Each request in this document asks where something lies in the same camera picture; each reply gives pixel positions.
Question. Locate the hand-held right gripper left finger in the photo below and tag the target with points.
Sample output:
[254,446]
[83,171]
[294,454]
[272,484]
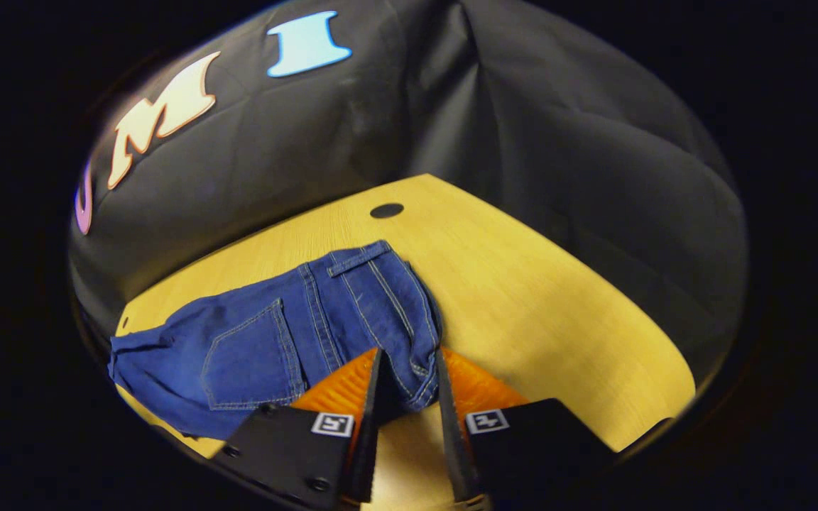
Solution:
[373,419]

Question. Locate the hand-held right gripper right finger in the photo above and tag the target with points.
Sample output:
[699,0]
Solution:
[451,440]

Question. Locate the blue denim jeans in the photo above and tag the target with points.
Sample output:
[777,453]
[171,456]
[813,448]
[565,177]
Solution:
[260,341]

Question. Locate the black round table grommet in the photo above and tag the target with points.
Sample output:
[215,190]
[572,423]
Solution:
[386,210]

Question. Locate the black backdrop cloth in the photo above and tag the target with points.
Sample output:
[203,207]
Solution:
[451,106]

